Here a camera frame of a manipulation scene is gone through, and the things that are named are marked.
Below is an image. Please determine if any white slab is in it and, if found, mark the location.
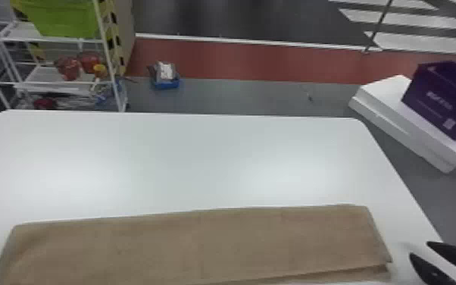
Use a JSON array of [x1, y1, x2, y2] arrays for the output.
[[348, 74, 456, 174]]

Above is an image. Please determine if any purple crate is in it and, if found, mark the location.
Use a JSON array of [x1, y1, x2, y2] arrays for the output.
[[401, 60, 456, 141]]

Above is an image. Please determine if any beige towel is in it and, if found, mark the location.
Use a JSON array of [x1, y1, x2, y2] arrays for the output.
[[0, 204, 394, 285]]

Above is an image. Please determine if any blue tray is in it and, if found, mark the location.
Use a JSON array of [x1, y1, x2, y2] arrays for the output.
[[148, 61, 181, 90]]

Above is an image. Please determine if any red snack packet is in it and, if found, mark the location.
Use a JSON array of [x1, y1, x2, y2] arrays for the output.
[[79, 52, 102, 74], [33, 97, 58, 111], [54, 55, 83, 82]]

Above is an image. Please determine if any green basket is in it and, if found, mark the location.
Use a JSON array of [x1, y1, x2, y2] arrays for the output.
[[11, 0, 102, 39]]

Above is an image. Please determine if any white wire rack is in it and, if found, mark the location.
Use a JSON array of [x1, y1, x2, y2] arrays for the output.
[[0, 0, 129, 113]]

